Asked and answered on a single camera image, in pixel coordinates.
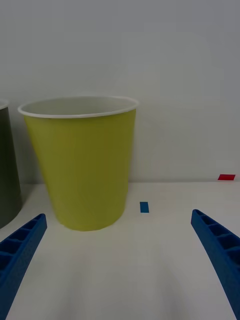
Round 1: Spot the yellow-green plastic waste bin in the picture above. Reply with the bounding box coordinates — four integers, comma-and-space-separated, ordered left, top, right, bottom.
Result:
17, 95, 140, 232

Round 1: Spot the grey plastic waste bin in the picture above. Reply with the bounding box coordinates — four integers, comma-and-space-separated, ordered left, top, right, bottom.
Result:
0, 98, 23, 230

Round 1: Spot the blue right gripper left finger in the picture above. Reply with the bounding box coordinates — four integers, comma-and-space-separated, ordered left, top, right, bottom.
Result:
0, 213, 48, 320

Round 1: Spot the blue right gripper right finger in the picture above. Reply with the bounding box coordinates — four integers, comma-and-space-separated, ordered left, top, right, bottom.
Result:
190, 209, 240, 320

